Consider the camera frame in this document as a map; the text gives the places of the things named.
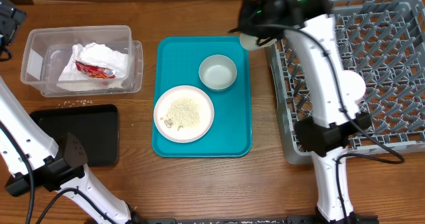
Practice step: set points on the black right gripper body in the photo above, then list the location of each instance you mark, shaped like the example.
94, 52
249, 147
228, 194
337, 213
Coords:
258, 20

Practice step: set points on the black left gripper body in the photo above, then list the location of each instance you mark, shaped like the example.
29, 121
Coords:
10, 20

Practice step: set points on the white plastic cup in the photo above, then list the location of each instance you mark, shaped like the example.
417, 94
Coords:
249, 42

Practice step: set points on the grey-green small bowl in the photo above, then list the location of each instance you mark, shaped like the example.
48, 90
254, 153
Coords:
217, 72

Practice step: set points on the red snack wrapper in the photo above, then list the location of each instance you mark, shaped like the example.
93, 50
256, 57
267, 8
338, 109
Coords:
95, 72

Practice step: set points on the pink small bowl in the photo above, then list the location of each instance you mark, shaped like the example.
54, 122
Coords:
353, 86

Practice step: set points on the large white plate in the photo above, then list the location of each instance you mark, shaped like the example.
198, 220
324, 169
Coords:
183, 114

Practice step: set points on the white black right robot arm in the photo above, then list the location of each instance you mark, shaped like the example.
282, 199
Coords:
334, 93

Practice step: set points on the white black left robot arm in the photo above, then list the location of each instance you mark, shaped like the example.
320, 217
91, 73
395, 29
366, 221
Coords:
34, 159

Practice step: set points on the clear plastic waste bin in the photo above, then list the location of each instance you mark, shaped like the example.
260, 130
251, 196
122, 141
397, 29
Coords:
48, 51

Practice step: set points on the grey dishwasher rack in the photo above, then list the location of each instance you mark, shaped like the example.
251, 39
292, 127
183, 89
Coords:
383, 41

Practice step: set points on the white crumpled paper towel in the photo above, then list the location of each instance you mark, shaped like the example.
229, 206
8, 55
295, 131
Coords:
97, 55

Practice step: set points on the teal serving tray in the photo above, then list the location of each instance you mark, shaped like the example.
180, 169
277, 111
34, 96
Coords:
178, 62

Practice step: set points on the scattered rice crumbs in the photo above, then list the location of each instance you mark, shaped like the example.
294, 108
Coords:
74, 103

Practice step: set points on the black rectangular tray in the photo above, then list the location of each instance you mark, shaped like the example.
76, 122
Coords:
96, 127

